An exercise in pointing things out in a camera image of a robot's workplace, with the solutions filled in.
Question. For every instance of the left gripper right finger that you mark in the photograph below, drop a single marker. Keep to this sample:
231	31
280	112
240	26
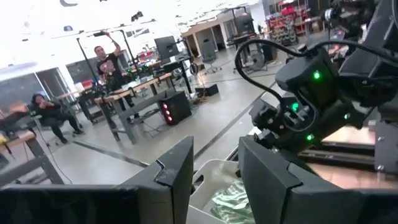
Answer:
273	193

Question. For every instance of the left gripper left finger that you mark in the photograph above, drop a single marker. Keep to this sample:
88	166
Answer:
171	193

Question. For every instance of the green striped gauze packet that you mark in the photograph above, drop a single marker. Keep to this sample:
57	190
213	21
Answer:
233	215
231	194

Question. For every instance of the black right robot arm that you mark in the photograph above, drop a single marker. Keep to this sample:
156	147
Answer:
311	84

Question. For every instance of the grey plastic bin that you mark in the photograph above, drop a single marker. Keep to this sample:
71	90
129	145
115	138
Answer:
214	180

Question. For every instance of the black tower red lights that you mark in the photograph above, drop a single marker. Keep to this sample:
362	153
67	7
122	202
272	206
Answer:
175	107

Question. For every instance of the black floor fan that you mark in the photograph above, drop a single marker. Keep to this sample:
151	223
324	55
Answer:
258	60

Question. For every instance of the red storage shelving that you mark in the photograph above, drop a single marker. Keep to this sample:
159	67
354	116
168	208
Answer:
286	25

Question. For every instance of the black floor box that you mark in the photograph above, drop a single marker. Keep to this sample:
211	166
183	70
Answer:
207	90

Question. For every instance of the wooden-topped workbench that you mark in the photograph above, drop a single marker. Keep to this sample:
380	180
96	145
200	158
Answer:
133	90

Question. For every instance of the dark background desk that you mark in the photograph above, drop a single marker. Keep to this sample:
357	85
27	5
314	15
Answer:
177	67

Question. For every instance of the grey office chair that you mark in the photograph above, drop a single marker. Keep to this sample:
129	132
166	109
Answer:
209	54

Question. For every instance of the person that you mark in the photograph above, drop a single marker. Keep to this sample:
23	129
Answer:
109	70
51	113

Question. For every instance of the black computer monitor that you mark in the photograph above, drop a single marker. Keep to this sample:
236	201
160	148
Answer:
166	47

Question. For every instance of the wooden-topped side table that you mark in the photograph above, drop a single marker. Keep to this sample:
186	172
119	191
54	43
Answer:
18	140

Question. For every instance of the black ceiling spotlight cluster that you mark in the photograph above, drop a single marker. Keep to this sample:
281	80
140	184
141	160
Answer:
136	16

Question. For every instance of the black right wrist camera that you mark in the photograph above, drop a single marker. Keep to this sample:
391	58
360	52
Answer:
264	115

